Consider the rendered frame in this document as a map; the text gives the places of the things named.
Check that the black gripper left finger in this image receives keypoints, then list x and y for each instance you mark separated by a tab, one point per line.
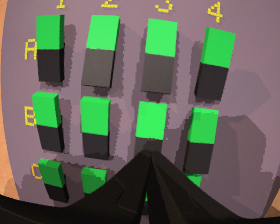
119	201

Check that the grey switch panel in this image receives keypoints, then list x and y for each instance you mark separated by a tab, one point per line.
86	85

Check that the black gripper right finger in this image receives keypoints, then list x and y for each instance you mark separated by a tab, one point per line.
174	199

